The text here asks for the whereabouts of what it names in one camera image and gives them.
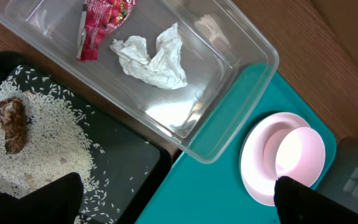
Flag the pink bowl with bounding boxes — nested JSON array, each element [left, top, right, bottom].
[[263, 127, 326, 187]]

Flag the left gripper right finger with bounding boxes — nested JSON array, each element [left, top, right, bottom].
[[273, 176, 358, 224]]

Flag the white rice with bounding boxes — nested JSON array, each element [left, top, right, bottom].
[[0, 77, 102, 223]]

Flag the clear plastic bin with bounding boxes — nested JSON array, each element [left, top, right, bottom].
[[0, 0, 279, 164]]

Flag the grey dishwasher rack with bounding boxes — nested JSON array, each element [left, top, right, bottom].
[[317, 138, 358, 213]]

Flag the brown food piece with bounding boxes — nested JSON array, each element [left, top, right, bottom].
[[0, 97, 27, 154]]

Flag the teal serving tray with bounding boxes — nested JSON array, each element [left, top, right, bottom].
[[137, 73, 337, 224]]

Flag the red snack wrapper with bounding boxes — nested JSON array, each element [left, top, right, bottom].
[[76, 0, 137, 61]]

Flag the white napkin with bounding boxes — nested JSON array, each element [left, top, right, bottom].
[[109, 23, 188, 90]]

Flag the white round plate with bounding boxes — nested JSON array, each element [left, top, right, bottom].
[[239, 112, 310, 207]]

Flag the black tray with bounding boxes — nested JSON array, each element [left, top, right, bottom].
[[0, 51, 172, 223]]

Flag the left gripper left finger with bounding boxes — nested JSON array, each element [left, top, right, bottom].
[[0, 172, 83, 223]]

